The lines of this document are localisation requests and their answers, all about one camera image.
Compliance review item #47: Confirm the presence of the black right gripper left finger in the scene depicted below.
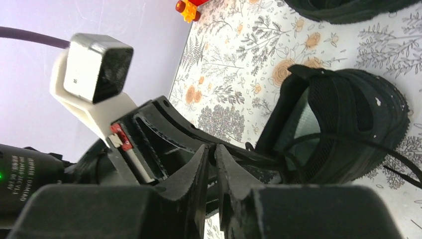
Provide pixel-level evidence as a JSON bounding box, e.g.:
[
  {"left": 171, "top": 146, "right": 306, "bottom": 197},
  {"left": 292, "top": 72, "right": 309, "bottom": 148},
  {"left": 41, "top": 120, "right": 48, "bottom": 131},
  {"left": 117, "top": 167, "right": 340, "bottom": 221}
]
[{"left": 8, "top": 145, "right": 210, "bottom": 239}]

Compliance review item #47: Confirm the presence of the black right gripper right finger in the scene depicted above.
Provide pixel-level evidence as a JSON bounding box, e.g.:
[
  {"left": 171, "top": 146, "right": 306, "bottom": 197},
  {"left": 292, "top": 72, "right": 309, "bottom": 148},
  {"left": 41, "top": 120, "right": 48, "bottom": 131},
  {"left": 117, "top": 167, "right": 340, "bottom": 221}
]
[{"left": 214, "top": 144, "right": 401, "bottom": 239}]

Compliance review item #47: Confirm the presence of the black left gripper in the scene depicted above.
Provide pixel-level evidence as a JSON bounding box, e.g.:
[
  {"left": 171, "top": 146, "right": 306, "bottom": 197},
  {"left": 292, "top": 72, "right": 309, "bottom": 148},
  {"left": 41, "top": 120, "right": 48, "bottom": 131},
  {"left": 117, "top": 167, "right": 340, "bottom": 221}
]
[{"left": 103, "top": 96, "right": 281, "bottom": 185}]

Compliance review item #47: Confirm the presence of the black sneaker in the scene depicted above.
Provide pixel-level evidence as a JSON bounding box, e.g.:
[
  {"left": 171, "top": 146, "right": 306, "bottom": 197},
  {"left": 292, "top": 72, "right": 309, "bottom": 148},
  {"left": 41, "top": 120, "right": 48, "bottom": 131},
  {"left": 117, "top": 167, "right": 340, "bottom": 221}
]
[
  {"left": 285, "top": 0, "right": 420, "bottom": 24},
  {"left": 245, "top": 64, "right": 422, "bottom": 188}
]

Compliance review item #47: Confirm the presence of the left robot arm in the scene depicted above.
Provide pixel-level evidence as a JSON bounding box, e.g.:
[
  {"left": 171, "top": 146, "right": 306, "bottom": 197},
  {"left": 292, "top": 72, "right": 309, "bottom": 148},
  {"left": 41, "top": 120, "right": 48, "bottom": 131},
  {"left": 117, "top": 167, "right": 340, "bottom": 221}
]
[{"left": 0, "top": 96, "right": 222, "bottom": 220}]

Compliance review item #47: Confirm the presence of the floral patterned mat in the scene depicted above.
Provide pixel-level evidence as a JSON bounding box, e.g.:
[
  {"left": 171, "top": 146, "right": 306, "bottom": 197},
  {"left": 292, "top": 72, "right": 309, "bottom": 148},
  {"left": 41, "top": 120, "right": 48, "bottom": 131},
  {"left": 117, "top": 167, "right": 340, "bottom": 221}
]
[{"left": 169, "top": 0, "right": 422, "bottom": 166}]

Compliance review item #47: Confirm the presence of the red yellow toy rocket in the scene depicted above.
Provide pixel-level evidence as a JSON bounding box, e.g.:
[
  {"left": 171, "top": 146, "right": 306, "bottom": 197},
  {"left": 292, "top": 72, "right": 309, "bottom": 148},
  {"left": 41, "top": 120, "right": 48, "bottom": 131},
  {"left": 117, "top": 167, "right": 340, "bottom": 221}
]
[{"left": 175, "top": 0, "right": 209, "bottom": 23}]

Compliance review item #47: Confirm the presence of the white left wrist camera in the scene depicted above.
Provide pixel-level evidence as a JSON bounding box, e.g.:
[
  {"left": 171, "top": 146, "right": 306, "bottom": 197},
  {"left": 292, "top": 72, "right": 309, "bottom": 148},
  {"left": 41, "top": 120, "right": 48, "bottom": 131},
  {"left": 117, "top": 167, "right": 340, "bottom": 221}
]
[{"left": 50, "top": 33, "right": 137, "bottom": 142}]

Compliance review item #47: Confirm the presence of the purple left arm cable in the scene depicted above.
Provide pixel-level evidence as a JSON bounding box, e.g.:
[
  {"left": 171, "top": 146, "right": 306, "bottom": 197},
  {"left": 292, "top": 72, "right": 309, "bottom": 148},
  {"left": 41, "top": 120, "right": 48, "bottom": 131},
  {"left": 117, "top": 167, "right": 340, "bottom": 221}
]
[{"left": 0, "top": 26, "right": 72, "bottom": 50}]

